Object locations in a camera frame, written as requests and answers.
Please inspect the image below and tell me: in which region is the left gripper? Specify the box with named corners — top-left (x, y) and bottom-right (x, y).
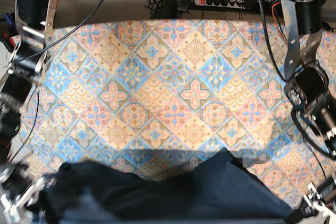
top-left (285, 176), bottom-right (335, 224)

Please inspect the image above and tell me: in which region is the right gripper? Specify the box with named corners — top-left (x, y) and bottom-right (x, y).
top-left (1, 163), bottom-right (34, 202)

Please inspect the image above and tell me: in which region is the dark navy t-shirt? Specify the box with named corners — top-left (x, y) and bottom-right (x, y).
top-left (45, 150), bottom-right (292, 223)

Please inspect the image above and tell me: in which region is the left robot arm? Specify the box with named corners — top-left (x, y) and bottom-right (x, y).
top-left (278, 0), bottom-right (335, 160)

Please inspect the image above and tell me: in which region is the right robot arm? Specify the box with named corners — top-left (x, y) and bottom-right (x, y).
top-left (1, 0), bottom-right (58, 200)

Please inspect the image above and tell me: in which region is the upper left table clamp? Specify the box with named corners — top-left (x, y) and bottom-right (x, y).
top-left (1, 13), bottom-right (18, 52)

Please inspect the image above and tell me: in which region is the colourful patterned tablecloth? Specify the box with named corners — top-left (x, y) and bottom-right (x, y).
top-left (13, 20), bottom-right (335, 206)

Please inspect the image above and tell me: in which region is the white power strip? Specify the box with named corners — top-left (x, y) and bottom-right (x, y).
top-left (194, 0), bottom-right (245, 9)

